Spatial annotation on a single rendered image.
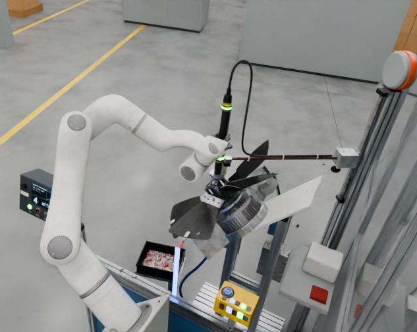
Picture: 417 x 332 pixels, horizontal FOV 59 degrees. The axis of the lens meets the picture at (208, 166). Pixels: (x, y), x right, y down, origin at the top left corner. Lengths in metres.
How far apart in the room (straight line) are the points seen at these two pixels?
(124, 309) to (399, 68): 1.39
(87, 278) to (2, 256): 2.10
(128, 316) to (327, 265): 1.06
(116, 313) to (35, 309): 1.68
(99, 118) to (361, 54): 6.27
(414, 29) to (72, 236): 8.84
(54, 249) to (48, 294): 1.79
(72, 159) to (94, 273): 0.38
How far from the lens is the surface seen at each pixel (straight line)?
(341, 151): 1.88
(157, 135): 1.35
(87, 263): 1.33
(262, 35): 7.04
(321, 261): 2.00
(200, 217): 1.74
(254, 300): 1.62
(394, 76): 1.76
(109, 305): 1.32
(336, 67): 7.29
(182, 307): 1.83
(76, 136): 1.25
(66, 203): 1.28
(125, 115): 1.35
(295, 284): 2.00
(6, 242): 3.45
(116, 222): 3.41
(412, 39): 9.55
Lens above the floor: 2.37
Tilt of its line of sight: 35 degrees down
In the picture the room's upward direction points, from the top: 7 degrees clockwise
